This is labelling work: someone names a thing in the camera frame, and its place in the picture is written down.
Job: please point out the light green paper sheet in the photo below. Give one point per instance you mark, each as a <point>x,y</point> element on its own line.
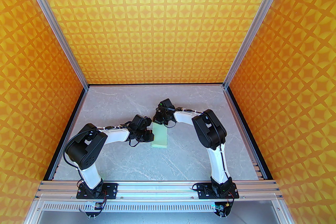
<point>160,137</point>

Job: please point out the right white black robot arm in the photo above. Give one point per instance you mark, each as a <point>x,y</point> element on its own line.
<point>210,128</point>

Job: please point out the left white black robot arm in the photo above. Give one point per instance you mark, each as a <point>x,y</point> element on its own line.
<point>86,149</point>

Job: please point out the black back edge strip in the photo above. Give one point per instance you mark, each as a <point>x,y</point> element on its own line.
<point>157,84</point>

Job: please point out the small circuit board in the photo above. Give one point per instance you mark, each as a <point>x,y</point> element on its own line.
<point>94,206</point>
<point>221,208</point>

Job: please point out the aluminium front frame rail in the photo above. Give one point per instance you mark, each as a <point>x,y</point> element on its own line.
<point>157,188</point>

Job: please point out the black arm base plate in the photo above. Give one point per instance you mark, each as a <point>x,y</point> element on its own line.
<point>111,188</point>
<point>203,188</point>

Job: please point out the black aluminium side rail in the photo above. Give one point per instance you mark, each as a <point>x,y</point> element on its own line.
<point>237,112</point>
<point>76,112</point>

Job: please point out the aluminium corner post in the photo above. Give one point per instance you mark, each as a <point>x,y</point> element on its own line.
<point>53,20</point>
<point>258,20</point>

